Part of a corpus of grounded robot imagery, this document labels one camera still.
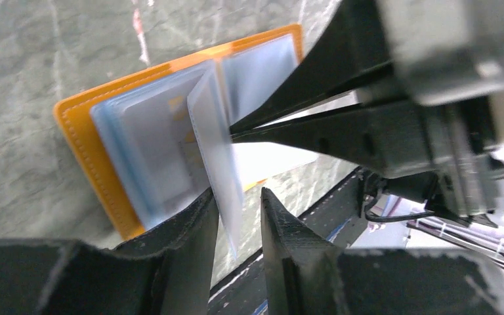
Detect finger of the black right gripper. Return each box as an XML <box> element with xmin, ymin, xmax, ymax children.
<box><xmin>230</xmin><ymin>0</ymin><xmax>392</xmax><ymax>133</ymax></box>

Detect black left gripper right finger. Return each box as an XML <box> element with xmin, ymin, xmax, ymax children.
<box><xmin>261</xmin><ymin>188</ymin><xmax>504</xmax><ymax>314</ymax></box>

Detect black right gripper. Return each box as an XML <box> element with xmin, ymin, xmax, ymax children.
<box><xmin>232</xmin><ymin>1</ymin><xmax>504</xmax><ymax>217</ymax></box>

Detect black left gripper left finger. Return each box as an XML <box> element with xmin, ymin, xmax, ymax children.
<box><xmin>0</xmin><ymin>190</ymin><xmax>219</xmax><ymax>314</ymax></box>

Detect orange card holder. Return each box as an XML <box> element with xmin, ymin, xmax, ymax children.
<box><xmin>53</xmin><ymin>22</ymin><xmax>305</xmax><ymax>242</ymax></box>

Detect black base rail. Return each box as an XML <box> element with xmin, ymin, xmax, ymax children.
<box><xmin>208</xmin><ymin>167</ymin><xmax>392</xmax><ymax>315</ymax></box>

